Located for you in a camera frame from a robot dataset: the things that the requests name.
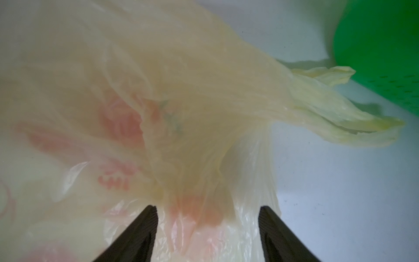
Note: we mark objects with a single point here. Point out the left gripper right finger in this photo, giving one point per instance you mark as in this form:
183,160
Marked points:
279,243

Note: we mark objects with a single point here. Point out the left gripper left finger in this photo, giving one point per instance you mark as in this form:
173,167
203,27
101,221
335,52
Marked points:
136,243

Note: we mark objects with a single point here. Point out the green plastic basket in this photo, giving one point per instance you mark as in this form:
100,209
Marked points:
380,41

